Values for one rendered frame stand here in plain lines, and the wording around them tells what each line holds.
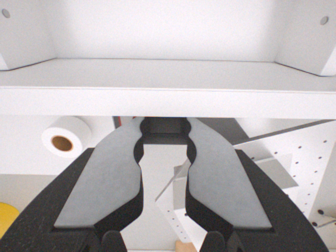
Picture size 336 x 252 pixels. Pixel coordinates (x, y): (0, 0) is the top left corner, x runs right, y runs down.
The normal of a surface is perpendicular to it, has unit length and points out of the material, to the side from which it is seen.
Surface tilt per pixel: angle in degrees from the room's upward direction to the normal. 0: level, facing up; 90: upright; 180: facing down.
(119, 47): 0
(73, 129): 90
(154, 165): 0
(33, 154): 0
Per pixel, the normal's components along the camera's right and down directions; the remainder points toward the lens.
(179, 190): -0.32, -0.80
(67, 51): 0.00, 0.54
